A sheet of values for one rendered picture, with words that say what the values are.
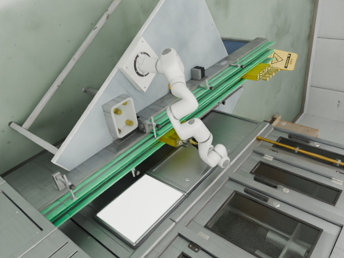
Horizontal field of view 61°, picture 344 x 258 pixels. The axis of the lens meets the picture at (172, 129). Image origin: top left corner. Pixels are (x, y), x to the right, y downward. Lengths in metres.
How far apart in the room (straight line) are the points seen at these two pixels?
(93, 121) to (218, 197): 0.87
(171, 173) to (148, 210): 0.32
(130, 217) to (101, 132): 0.55
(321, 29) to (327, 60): 0.70
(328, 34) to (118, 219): 6.60
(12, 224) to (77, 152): 0.58
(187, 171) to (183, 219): 0.36
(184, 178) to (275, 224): 0.59
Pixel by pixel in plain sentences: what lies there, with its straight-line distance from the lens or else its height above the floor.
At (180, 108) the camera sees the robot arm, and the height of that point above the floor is 1.28.
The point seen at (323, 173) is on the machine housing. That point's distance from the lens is 1.98.
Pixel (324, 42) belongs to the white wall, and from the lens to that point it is 7.65.
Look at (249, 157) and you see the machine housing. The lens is 2.06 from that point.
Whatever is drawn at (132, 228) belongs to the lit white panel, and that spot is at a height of 1.24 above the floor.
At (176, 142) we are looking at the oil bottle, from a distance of 1.91.
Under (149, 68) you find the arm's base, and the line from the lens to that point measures 1.82.
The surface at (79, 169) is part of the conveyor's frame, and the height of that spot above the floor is 0.80.
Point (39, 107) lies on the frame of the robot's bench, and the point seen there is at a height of 0.20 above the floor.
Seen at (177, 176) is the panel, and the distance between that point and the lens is 1.87.
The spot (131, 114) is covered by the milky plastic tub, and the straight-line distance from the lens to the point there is 1.93.
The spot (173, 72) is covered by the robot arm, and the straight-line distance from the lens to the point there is 1.57.
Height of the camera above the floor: 2.17
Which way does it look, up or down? 36 degrees down
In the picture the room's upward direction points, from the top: 110 degrees clockwise
